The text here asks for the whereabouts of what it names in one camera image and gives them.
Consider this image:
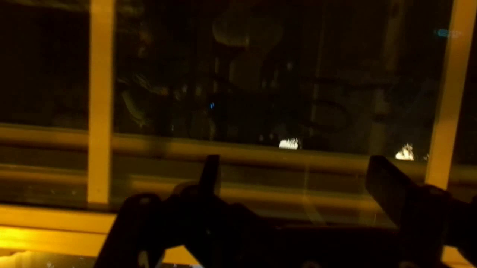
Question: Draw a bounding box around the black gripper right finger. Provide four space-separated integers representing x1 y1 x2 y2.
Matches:
365 155 450 234

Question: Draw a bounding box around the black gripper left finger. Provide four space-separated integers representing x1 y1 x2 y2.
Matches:
199 155 221 197

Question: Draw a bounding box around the white window sash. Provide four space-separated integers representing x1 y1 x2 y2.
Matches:
0 0 476 255

